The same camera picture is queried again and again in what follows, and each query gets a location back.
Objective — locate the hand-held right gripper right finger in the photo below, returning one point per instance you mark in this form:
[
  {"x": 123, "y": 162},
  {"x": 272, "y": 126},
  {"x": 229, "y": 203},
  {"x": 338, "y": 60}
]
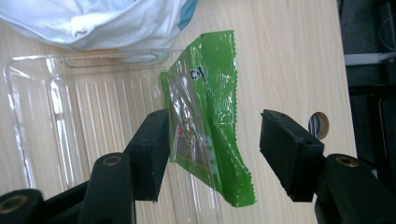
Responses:
[{"x": 289, "y": 155}]

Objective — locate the white canvas tote bag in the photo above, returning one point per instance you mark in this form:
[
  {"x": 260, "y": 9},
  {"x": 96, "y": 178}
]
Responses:
[{"x": 124, "y": 21}]

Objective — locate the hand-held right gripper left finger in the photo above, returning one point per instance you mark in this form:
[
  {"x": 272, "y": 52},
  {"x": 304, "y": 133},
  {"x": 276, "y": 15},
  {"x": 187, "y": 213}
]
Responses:
[{"x": 149, "y": 155}]

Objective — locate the white bar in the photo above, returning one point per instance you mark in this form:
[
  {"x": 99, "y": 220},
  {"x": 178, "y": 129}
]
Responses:
[{"x": 370, "y": 58}]

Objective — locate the green seaweed snack packet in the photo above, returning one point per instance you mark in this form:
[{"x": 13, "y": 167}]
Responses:
[{"x": 218, "y": 93}]

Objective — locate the clear plastic tray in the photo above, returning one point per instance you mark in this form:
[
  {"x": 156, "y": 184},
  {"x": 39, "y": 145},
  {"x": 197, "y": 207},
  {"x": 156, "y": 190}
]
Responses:
[{"x": 93, "y": 109}]

